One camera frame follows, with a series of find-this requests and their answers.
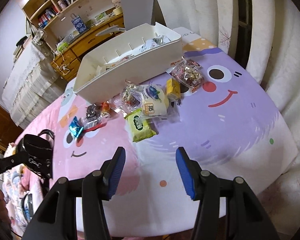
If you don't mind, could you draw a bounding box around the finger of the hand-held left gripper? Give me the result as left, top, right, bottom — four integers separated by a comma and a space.
4, 144, 25, 167

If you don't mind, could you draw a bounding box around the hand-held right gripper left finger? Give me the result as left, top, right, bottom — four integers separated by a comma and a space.
22, 146, 127, 240

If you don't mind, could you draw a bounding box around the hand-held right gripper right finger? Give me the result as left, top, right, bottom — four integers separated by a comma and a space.
175, 147, 282, 240

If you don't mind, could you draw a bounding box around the green snack packet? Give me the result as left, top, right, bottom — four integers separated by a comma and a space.
124, 107, 157, 142

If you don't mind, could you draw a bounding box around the blue snack packet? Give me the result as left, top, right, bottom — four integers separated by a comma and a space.
68, 116, 84, 139

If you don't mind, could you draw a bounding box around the dark brownie packet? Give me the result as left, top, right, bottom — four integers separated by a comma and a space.
80, 104, 110, 129

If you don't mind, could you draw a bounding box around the white blueberry bun packet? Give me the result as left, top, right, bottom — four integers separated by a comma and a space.
140, 84, 180, 123

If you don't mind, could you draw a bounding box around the clear mixed nut packet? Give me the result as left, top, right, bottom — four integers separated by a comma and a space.
121, 80, 143, 110

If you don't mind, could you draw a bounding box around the yellow label cake packet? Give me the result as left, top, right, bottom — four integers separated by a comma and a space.
166, 78, 182, 108

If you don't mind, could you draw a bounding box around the white plastic storage box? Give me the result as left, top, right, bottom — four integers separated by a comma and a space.
72, 22, 182, 105

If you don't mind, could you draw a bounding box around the dark red snowflake packet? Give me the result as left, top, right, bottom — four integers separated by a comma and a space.
170, 59, 205, 94

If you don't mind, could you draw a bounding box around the white silver snack packet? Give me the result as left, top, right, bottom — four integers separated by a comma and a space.
140, 36, 163, 51

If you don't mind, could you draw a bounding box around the black handbag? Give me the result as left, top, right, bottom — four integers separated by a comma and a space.
22, 129, 56, 180

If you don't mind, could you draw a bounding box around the cartoon printed blanket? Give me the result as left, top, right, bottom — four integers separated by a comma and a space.
0, 142, 50, 230

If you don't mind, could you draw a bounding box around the brown wooden cabinet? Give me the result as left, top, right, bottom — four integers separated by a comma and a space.
0, 96, 24, 153

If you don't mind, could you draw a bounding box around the white lace cover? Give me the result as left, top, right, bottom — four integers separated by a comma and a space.
1, 36, 77, 128

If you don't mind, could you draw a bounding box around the stack of books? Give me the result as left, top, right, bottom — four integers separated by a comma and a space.
14, 35, 33, 55

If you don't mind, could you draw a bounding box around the floral fabric bag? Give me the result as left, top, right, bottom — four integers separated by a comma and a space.
32, 29, 45, 45

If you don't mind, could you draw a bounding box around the wooden desk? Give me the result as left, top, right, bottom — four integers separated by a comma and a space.
50, 12, 127, 80

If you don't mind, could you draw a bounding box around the blue gift bag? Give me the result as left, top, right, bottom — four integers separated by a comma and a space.
70, 14, 87, 33

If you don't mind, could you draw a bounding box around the white floral curtain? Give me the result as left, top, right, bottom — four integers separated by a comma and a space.
147, 0, 300, 230

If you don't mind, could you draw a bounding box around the row of books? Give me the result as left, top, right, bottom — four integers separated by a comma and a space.
37, 0, 125, 25

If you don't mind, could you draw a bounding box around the grey office chair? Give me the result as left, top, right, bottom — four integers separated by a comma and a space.
95, 0, 155, 37

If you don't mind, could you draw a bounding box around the wooden bookshelf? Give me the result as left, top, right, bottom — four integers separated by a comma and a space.
21, 0, 128, 43

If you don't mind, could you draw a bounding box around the white charger cable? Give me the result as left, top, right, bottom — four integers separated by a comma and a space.
51, 51, 69, 73

